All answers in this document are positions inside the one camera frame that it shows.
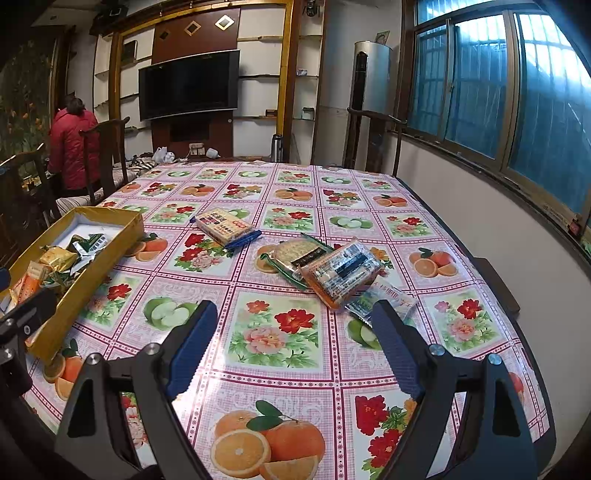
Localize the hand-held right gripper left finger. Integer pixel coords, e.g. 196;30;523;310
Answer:
54;300;219;480

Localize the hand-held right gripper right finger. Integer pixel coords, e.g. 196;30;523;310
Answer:
370;299;539;480

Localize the orange yellow snack packet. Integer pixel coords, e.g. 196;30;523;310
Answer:
9;261;49;305

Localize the landscape print snack packet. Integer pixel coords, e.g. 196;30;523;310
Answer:
346;281;420;328

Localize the gold snack packet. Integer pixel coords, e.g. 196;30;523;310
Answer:
39;247;79;273

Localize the yellow cardboard box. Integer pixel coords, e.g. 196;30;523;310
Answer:
0;206;145;365

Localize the white green snack packet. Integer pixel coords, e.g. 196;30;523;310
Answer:
69;233;112;256

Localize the floral fruit print tablecloth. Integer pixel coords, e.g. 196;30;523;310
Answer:
23;159;552;480

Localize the large orange cracker pack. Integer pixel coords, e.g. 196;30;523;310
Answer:
300;237;385;310

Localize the striped seat cushion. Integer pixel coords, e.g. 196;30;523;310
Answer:
55;166;139;208

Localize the dark wooden chair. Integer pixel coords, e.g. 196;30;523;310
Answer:
344;107;409;178
78;117;132;204
0;143;61;259

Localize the small orange cracker packet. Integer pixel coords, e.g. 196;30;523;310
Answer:
194;208;256;245

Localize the green cracker packet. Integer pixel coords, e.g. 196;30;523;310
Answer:
259;233;335;291

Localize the black flat television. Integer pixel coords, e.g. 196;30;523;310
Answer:
137;49;241;121

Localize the silver standing air conditioner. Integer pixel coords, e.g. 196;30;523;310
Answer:
348;41;393;174

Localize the blue glass window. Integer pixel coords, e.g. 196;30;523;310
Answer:
402;0;591;232

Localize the flower wall painting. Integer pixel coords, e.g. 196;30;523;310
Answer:
0;37;61;160

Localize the wooden wall shelf unit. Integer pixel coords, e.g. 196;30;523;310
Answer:
92;0;324;162

